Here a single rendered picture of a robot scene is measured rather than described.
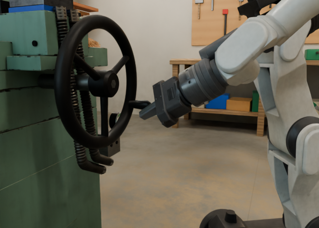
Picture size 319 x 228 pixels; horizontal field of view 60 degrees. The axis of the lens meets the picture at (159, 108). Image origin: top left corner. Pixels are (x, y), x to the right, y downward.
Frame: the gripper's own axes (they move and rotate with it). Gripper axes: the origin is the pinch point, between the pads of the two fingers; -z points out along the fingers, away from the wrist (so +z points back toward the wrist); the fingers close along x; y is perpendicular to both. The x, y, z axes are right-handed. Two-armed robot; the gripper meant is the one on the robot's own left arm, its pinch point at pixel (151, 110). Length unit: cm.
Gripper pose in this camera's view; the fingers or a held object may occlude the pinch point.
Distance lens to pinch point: 67.2
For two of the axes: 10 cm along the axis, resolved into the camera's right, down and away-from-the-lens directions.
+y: -5.9, -4.3, -6.9
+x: -1.3, -7.9, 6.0
